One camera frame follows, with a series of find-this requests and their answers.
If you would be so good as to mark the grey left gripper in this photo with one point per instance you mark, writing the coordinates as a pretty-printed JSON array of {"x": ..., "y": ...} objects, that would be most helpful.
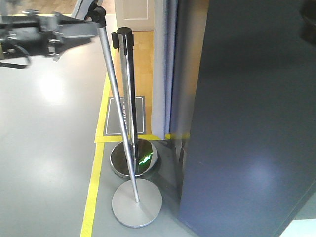
[{"x": 22, "y": 37}]

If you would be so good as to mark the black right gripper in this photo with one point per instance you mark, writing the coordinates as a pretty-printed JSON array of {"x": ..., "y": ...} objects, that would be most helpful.
[{"x": 308, "y": 13}]

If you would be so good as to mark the refrigerator door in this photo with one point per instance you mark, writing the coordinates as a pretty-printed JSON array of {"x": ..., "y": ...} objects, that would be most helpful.
[{"x": 251, "y": 162}]

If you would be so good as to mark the grey curtain beside fridge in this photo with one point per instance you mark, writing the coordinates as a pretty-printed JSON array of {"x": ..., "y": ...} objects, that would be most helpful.
[{"x": 164, "y": 49}]

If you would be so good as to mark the white panelled door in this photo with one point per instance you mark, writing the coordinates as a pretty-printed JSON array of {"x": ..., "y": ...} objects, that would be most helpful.
[{"x": 135, "y": 14}]

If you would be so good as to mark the silver sign stand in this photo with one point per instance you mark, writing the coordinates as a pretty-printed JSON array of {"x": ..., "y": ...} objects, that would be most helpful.
[{"x": 137, "y": 202}]

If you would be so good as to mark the chrome stanchion post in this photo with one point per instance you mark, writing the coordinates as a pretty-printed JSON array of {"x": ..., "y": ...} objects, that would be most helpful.
[{"x": 143, "y": 152}]

